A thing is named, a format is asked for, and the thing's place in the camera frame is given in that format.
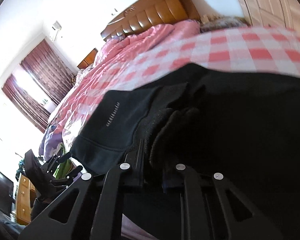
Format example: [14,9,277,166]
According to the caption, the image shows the black pants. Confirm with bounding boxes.
[70,63,300,239]

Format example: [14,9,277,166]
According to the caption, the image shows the wooden drawer cabinet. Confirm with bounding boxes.
[15,174,36,225]

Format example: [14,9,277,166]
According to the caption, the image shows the dark red curtain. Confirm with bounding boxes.
[2,39,75,132]

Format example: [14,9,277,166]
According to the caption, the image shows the far wooden nightstand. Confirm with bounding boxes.
[77,48,98,69]

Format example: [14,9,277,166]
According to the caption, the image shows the pink quilt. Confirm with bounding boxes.
[39,20,200,160]

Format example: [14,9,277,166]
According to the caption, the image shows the pink checkered bed sheet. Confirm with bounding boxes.
[62,27,300,147]

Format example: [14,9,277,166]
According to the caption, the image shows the nightstand with floral cloth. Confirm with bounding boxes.
[200,15,250,33]

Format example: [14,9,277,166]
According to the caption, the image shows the brown leather headboard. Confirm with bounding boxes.
[101,0,200,41]

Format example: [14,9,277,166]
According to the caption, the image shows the light wood wardrobe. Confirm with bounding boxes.
[238,0,300,34]

